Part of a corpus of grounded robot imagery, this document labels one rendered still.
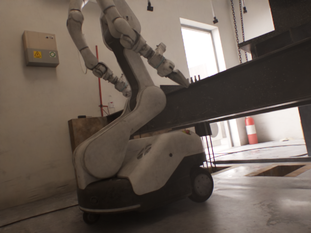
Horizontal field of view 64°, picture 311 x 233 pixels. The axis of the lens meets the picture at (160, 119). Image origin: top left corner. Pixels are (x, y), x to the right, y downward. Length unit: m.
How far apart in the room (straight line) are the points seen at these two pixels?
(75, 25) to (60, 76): 1.07
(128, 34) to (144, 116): 0.40
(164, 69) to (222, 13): 3.72
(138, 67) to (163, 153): 0.51
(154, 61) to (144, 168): 0.50
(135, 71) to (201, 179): 0.66
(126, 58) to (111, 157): 0.54
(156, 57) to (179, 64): 2.37
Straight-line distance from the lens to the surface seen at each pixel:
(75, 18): 1.65
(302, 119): 2.32
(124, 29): 1.18
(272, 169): 1.99
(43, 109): 2.50
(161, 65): 1.21
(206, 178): 1.27
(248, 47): 1.90
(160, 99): 1.33
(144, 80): 1.37
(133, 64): 1.37
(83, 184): 1.20
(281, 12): 1.83
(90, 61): 1.57
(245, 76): 1.44
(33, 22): 2.78
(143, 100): 1.28
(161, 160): 1.10
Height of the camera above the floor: 0.35
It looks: 4 degrees up
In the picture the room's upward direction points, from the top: 10 degrees counter-clockwise
